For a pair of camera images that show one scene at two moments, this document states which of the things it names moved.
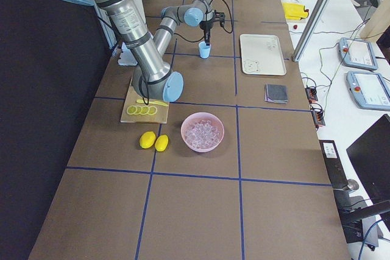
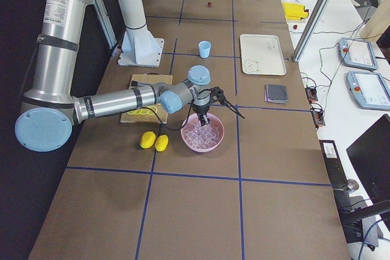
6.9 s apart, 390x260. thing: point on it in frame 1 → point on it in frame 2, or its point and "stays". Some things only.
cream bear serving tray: (262, 55) stays
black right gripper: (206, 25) → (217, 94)
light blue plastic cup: (204, 50) stays
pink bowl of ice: (202, 132) stays
